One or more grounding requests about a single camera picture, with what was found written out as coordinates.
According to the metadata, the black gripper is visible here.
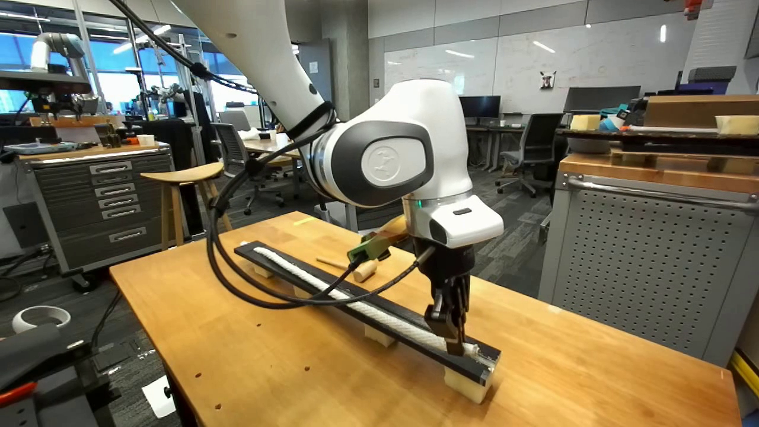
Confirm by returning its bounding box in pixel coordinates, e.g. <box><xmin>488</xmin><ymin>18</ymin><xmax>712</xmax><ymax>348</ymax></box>
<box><xmin>420</xmin><ymin>244</ymin><xmax>478</xmax><ymax>358</ymax></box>

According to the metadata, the teal small object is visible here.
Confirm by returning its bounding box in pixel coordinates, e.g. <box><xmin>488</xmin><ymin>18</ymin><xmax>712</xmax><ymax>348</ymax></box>
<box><xmin>598</xmin><ymin>103</ymin><xmax>635</xmax><ymax>133</ymax></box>

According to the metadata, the pale wooden support block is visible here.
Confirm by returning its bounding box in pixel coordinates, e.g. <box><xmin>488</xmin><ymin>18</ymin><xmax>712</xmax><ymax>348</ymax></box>
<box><xmin>361</xmin><ymin>323</ymin><xmax>399</xmax><ymax>352</ymax></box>
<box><xmin>292</xmin><ymin>285</ymin><xmax>319</xmax><ymax>309</ymax></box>
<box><xmin>441</xmin><ymin>362</ymin><xmax>498</xmax><ymax>409</ymax></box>

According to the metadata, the black office chair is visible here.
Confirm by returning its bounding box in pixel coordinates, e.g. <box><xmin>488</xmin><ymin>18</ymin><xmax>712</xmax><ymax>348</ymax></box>
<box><xmin>495</xmin><ymin>112</ymin><xmax>566</xmax><ymax>200</ymax></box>

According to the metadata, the grey perforated workbench cabinet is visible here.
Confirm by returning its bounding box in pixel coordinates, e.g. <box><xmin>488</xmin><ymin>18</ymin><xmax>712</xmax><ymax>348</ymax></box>
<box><xmin>539</xmin><ymin>152</ymin><xmax>759</xmax><ymax>371</ymax></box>

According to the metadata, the black computer monitor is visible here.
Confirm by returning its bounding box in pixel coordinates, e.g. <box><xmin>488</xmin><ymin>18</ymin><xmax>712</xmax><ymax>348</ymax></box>
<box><xmin>457</xmin><ymin>92</ymin><xmax>502</xmax><ymax>123</ymax></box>

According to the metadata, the pale foam block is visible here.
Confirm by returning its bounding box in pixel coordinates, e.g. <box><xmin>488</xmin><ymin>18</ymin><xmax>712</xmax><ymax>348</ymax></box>
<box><xmin>566</xmin><ymin>113</ymin><xmax>604</xmax><ymax>136</ymax></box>
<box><xmin>714</xmin><ymin>113</ymin><xmax>759</xmax><ymax>140</ymax></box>

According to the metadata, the wooden meeting table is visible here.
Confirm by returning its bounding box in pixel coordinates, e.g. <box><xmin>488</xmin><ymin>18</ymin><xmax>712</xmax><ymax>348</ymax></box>
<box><xmin>239</xmin><ymin>129</ymin><xmax>305</xmax><ymax>161</ymax></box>

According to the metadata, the large grey monitor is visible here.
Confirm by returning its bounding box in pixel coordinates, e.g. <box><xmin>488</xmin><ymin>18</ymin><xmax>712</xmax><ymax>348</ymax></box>
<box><xmin>560</xmin><ymin>84</ymin><xmax>644</xmax><ymax>119</ymax></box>

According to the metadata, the grey mesh office chair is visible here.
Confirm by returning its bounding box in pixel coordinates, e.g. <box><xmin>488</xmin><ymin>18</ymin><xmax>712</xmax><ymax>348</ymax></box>
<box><xmin>211</xmin><ymin>120</ymin><xmax>274</xmax><ymax>218</ymax></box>

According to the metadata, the grey door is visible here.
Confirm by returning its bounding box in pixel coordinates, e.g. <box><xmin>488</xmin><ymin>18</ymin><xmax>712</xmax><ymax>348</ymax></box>
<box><xmin>295</xmin><ymin>41</ymin><xmax>337</xmax><ymax>104</ymax></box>

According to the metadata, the white paper sheet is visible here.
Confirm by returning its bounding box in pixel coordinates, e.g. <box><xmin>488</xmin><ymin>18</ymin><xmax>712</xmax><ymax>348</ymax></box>
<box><xmin>139</xmin><ymin>373</ymin><xmax>178</xmax><ymax>419</ymax></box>

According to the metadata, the yellow bar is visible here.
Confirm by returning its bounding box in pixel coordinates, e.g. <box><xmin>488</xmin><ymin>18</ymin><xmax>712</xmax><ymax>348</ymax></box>
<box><xmin>727</xmin><ymin>352</ymin><xmax>759</xmax><ymax>399</ymax></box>

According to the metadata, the wooden stool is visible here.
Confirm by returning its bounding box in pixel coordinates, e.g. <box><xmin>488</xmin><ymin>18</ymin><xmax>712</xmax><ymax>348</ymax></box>
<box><xmin>139</xmin><ymin>158</ymin><xmax>237</xmax><ymax>250</ymax></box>

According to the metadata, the brown box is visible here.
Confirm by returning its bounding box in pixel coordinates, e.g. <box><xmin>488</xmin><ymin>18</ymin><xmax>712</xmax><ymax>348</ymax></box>
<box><xmin>643</xmin><ymin>92</ymin><xmax>759</xmax><ymax>131</ymax></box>

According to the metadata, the grey drawer cabinet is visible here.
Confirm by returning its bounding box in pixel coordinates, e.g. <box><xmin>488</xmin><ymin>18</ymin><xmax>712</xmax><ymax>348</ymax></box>
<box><xmin>17</xmin><ymin>143</ymin><xmax>178</xmax><ymax>275</ymax></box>

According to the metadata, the white tape roll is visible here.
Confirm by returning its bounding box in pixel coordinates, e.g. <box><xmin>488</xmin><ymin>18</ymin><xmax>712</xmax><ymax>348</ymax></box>
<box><xmin>10</xmin><ymin>302</ymin><xmax>74</xmax><ymax>337</ymax></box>

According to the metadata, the long black rail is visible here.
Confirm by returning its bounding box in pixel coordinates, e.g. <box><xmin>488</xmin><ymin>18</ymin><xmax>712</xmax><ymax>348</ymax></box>
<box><xmin>233</xmin><ymin>240</ymin><xmax>502</xmax><ymax>387</ymax></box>

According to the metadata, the wall whiteboard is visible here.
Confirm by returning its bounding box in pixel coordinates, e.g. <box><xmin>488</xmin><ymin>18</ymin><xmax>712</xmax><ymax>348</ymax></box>
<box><xmin>382</xmin><ymin>12</ymin><xmax>700</xmax><ymax>113</ymax></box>

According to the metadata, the red handled tool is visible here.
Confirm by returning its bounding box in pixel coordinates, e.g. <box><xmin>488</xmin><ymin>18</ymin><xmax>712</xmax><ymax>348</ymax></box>
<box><xmin>0</xmin><ymin>379</ymin><xmax>39</xmax><ymax>410</ymax></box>

